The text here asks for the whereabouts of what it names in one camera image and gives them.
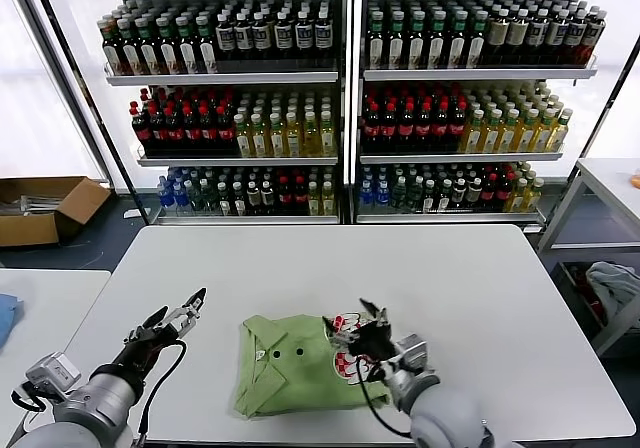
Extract black window post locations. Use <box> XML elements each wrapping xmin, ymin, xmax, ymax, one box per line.
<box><xmin>24</xmin><ymin>0</ymin><xmax>154</xmax><ymax>222</ymax></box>
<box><xmin>612</xmin><ymin>37</ymin><xmax>640</xmax><ymax>104</ymax></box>

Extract reddish tea bottle white label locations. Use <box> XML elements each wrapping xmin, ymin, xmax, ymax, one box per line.
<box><xmin>101</xmin><ymin>17</ymin><xmax>125</xmax><ymax>77</ymax></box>

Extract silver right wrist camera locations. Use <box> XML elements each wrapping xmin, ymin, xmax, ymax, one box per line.
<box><xmin>394</xmin><ymin>333</ymin><xmax>431</xmax><ymax>369</ymax></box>

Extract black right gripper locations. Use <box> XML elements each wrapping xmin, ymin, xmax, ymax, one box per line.
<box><xmin>322</xmin><ymin>297</ymin><xmax>402</xmax><ymax>367</ymax></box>

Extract white side table grey frame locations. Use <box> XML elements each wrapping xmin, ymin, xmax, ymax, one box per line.
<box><xmin>537</xmin><ymin>157</ymin><xmax>640</xmax><ymax>357</ymax></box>

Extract cola bottle red cap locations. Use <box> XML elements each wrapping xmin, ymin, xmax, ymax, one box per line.
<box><xmin>217</xmin><ymin>105</ymin><xmax>236</xmax><ymax>154</ymax></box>
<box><xmin>292</xmin><ymin>176</ymin><xmax>309</xmax><ymax>216</ymax></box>
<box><xmin>277</xmin><ymin>176</ymin><xmax>294</xmax><ymax>216</ymax></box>
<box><xmin>364</xmin><ymin>100</ymin><xmax>383</xmax><ymax>153</ymax></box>
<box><xmin>164</xmin><ymin>105</ymin><xmax>185</xmax><ymax>155</ymax></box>
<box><xmin>130</xmin><ymin>101</ymin><xmax>154</xmax><ymax>155</ymax></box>
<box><xmin>199</xmin><ymin>103</ymin><xmax>220</xmax><ymax>155</ymax></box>
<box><xmin>480</xmin><ymin>173</ymin><xmax>498</xmax><ymax>213</ymax></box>
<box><xmin>398</xmin><ymin>100</ymin><xmax>417</xmax><ymax>153</ymax></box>
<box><xmin>433</xmin><ymin>100</ymin><xmax>451</xmax><ymax>153</ymax></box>
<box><xmin>182</xmin><ymin>105</ymin><xmax>202</xmax><ymax>155</ymax></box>
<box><xmin>416</xmin><ymin>100</ymin><xmax>434</xmax><ymax>153</ymax></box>
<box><xmin>496</xmin><ymin>172</ymin><xmax>515</xmax><ymax>213</ymax></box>
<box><xmin>382</xmin><ymin>100</ymin><xmax>400</xmax><ymax>153</ymax></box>
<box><xmin>148</xmin><ymin>105</ymin><xmax>169</xmax><ymax>155</ymax></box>
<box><xmin>449</xmin><ymin>98</ymin><xmax>469</xmax><ymax>152</ymax></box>

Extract silver metal parts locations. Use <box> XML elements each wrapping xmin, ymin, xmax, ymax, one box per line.
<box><xmin>0</xmin><ymin>195</ymin><xmax>64</xmax><ymax>217</ymax></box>

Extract clear water bottle green label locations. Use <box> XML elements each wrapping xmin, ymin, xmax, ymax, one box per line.
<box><xmin>391</xmin><ymin>177</ymin><xmax>407</xmax><ymax>213</ymax></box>
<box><xmin>199</xmin><ymin>178</ymin><xmax>217</xmax><ymax>214</ymax></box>
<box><xmin>185</xmin><ymin>180</ymin><xmax>202</xmax><ymax>214</ymax></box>
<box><xmin>407</xmin><ymin>177</ymin><xmax>424</xmax><ymax>213</ymax></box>

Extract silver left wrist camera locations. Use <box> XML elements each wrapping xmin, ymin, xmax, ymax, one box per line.
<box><xmin>23</xmin><ymin>351</ymin><xmax>82</xmax><ymax>394</ymax></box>

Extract black left camera cable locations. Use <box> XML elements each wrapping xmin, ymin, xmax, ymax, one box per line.
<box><xmin>10</xmin><ymin>382</ymin><xmax>49</xmax><ymax>414</ymax></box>

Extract dark bottle white printed label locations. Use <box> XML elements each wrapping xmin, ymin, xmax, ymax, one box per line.
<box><xmin>215</xmin><ymin>11</ymin><xmax>236</xmax><ymax>64</ymax></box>
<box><xmin>546</xmin><ymin>9</ymin><xmax>571</xmax><ymax>64</ymax></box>
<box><xmin>234</xmin><ymin>11</ymin><xmax>254</xmax><ymax>63</ymax></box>
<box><xmin>294</xmin><ymin>10</ymin><xmax>315</xmax><ymax>62</ymax></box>
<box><xmin>563</xmin><ymin>9</ymin><xmax>589</xmax><ymax>65</ymax></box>
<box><xmin>525</xmin><ymin>9</ymin><xmax>551</xmax><ymax>64</ymax></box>
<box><xmin>313</xmin><ymin>8</ymin><xmax>334</xmax><ymax>62</ymax></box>
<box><xmin>273</xmin><ymin>10</ymin><xmax>294</xmax><ymax>63</ymax></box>
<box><xmin>579</xmin><ymin>7</ymin><xmax>609</xmax><ymax>67</ymax></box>
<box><xmin>252</xmin><ymin>11</ymin><xmax>271</xmax><ymax>63</ymax></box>

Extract red item in crate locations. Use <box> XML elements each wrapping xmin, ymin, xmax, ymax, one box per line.
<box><xmin>574</xmin><ymin>266</ymin><xmax>604</xmax><ymax>319</ymax></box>

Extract white metal shelf rack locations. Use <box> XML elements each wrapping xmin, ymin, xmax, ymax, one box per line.
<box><xmin>349</xmin><ymin>0</ymin><xmax>636</xmax><ymax>229</ymax></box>
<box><xmin>68</xmin><ymin>0</ymin><xmax>351</xmax><ymax>227</ymax></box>

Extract dark tea bottle green cap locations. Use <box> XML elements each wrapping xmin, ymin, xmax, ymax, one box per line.
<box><xmin>368</xmin><ymin>11</ymin><xmax>387</xmax><ymax>70</ymax></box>
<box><xmin>175</xmin><ymin>15</ymin><xmax>200</xmax><ymax>75</ymax></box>
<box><xmin>388</xmin><ymin>11</ymin><xmax>407</xmax><ymax>70</ymax></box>
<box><xmin>449</xmin><ymin>10</ymin><xmax>469</xmax><ymax>70</ymax></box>
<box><xmin>408</xmin><ymin>10</ymin><xmax>427</xmax><ymax>70</ymax></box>
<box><xmin>468</xmin><ymin>10</ymin><xmax>489</xmax><ymax>69</ymax></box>
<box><xmin>196</xmin><ymin>14</ymin><xmax>220</xmax><ymax>75</ymax></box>
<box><xmin>138</xmin><ymin>16</ymin><xmax>161</xmax><ymax>76</ymax></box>
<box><xmin>156</xmin><ymin>16</ymin><xmax>180</xmax><ymax>75</ymax></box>
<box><xmin>428</xmin><ymin>10</ymin><xmax>449</xmax><ymax>70</ymax></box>
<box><xmin>119</xmin><ymin>17</ymin><xmax>144</xmax><ymax>76</ymax></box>

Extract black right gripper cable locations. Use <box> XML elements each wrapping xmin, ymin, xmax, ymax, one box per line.
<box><xmin>351</xmin><ymin>354</ymin><xmax>417</xmax><ymax>440</ymax></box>

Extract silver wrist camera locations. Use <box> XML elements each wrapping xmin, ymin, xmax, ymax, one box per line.
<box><xmin>394</xmin><ymin>333</ymin><xmax>431</xmax><ymax>369</ymax></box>
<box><xmin>23</xmin><ymin>351</ymin><xmax>82</xmax><ymax>394</ymax></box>

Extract black storage crate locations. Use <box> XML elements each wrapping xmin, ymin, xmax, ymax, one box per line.
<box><xmin>554</xmin><ymin>260</ymin><xmax>609</xmax><ymax>339</ymax></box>

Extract brown cardboard box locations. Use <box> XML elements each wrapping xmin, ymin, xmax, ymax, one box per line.
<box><xmin>0</xmin><ymin>176</ymin><xmax>112</xmax><ymax>248</ymax></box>

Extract grey crumpled cloth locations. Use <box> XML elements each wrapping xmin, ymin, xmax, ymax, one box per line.
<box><xmin>584</xmin><ymin>261</ymin><xmax>640</xmax><ymax>337</ymax></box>

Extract blue folded cloth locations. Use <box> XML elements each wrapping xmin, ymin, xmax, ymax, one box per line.
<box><xmin>0</xmin><ymin>292</ymin><xmax>25</xmax><ymax>352</ymax></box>

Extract green polo shirt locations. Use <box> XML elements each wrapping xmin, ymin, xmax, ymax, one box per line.
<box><xmin>229</xmin><ymin>311</ymin><xmax>396</xmax><ymax>418</ymax></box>

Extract dark bottle beige label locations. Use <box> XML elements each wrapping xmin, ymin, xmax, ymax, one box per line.
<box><xmin>487</xmin><ymin>8</ymin><xmax>512</xmax><ymax>64</ymax></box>
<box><xmin>509</xmin><ymin>8</ymin><xmax>531</xmax><ymax>64</ymax></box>

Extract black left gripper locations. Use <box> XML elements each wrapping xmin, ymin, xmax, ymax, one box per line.
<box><xmin>111</xmin><ymin>287</ymin><xmax>208</xmax><ymax>377</ymax></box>

